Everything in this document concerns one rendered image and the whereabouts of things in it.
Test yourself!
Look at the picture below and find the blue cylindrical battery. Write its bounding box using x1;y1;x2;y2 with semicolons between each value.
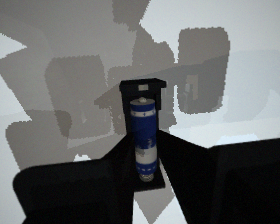
130;97;157;175

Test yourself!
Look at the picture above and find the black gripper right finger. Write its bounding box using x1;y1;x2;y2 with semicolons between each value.
156;129;280;224

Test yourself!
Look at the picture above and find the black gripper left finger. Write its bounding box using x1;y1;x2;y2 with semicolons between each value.
13;132;136;224

